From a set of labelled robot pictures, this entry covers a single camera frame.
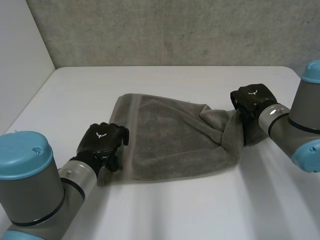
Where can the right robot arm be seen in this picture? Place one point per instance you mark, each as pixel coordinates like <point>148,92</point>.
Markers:
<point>295,125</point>

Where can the grey towel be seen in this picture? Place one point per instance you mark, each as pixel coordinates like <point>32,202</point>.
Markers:
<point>175,135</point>

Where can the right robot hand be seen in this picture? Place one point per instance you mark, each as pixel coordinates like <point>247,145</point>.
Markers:
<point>250,96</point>

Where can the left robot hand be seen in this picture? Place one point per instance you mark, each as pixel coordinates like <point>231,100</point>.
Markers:
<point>100,140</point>

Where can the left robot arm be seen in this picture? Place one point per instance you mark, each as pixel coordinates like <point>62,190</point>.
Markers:
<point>37,185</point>

